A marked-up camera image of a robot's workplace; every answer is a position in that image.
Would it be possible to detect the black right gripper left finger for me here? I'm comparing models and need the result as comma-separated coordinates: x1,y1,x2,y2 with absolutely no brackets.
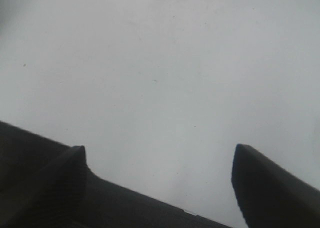
0,146,87,227

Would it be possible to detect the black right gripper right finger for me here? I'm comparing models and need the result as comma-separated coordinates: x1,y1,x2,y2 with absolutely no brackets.
231,144,320,227

